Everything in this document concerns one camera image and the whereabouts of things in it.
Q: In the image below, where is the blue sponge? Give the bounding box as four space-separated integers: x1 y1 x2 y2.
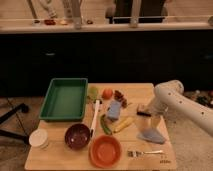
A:
107 101 121 120

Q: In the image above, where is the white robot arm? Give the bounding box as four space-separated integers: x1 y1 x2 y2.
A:
142 80 213 137

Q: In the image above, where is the black chair base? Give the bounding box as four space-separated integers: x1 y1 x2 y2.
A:
0 103 29 144

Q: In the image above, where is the white cup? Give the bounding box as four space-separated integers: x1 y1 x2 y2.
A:
29 129 49 149

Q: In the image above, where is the silver fork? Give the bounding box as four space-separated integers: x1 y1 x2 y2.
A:
127 150 163 157

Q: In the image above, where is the purple bowl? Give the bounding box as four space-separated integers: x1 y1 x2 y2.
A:
65 123 90 150

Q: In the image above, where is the orange tomato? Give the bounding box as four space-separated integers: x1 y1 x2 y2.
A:
102 88 113 99

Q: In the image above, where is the brown pinecone toy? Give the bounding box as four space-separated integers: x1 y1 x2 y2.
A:
114 90 127 108

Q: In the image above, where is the green plastic tray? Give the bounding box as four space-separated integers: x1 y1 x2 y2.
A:
39 78 88 122

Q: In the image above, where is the red bowl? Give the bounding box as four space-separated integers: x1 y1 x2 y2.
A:
89 135 122 169

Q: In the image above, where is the green lettuce toy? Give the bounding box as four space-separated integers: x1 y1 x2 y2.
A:
87 86 99 101

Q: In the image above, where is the yellow banana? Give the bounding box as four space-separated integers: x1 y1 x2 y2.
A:
113 117 134 133

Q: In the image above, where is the green pepper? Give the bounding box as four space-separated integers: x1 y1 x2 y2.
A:
100 114 112 135

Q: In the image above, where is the blue folded cloth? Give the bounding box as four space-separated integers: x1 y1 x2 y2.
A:
137 130 166 144

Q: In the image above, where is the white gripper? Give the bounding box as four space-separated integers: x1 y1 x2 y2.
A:
138 107 162 138

